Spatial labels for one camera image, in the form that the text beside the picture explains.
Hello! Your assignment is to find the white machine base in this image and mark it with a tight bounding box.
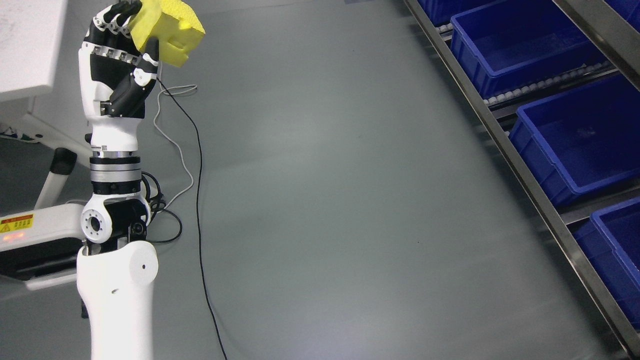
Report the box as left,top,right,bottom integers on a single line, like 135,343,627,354
0,147,84,291

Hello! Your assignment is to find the blue bin centre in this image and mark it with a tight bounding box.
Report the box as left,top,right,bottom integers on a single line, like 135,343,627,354
509,75,640,208

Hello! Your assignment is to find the blue bin top corner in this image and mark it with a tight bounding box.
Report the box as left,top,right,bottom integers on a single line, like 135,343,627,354
418,0,494,27

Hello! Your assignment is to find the white cable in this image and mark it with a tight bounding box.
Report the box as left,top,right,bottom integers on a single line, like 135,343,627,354
152,84,198,211

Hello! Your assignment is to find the white table top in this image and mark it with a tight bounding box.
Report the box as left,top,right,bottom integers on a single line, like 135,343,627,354
0,0,68,101

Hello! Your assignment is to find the black cable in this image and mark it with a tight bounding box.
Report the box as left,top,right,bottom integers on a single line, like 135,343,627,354
141,75,229,360

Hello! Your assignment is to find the blue bin upper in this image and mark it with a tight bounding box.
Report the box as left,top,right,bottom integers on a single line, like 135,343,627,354
450,0,605,100

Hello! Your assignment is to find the blue bin lower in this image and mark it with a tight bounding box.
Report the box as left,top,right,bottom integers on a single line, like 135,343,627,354
574,197,640,332

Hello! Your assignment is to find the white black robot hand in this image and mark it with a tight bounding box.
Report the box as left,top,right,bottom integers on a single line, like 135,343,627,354
78,0,160,121

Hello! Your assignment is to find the yellow foam block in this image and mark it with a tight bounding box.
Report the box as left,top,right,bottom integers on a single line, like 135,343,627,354
128,0,206,68

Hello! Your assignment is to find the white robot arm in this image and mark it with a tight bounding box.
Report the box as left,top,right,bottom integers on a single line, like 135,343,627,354
77,115,159,360

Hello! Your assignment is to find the metal shelf rack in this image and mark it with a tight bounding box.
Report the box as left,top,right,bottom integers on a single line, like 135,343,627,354
405,0,639,360

